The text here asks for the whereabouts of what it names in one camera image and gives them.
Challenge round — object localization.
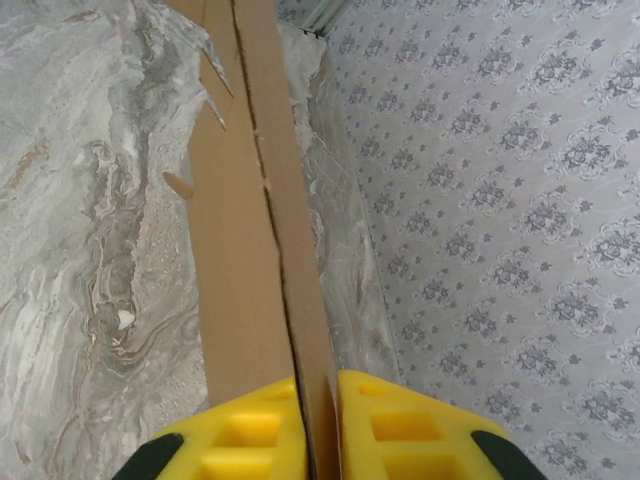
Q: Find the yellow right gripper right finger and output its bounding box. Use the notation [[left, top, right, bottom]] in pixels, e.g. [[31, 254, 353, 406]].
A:
[[328, 369, 532, 480]]

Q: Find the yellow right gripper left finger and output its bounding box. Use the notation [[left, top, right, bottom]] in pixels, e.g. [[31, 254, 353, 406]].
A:
[[117, 376, 312, 480]]

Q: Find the brown cardboard paper box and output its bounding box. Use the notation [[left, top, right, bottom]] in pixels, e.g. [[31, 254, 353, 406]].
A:
[[164, 0, 341, 480]]

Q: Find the aluminium frame post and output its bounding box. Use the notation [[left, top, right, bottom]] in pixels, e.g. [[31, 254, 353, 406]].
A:
[[298, 0, 347, 40]]

